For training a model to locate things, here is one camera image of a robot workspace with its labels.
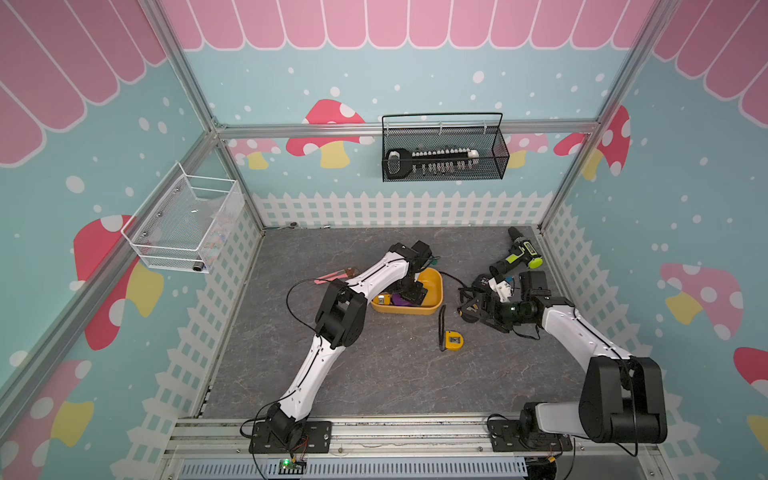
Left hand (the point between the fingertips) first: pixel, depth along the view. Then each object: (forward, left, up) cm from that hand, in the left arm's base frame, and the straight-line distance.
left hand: (403, 299), depth 99 cm
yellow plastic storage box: (+7, -10, +3) cm, 12 cm away
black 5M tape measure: (+6, -26, +2) cm, 27 cm away
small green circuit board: (-46, +28, -4) cm, 54 cm away
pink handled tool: (+11, +23, -1) cm, 26 cm away
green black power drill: (+20, -43, +3) cm, 47 cm away
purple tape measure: (-3, +1, +4) cm, 5 cm away
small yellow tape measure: (-14, -15, +1) cm, 21 cm away
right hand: (-9, -20, +9) cm, 24 cm away
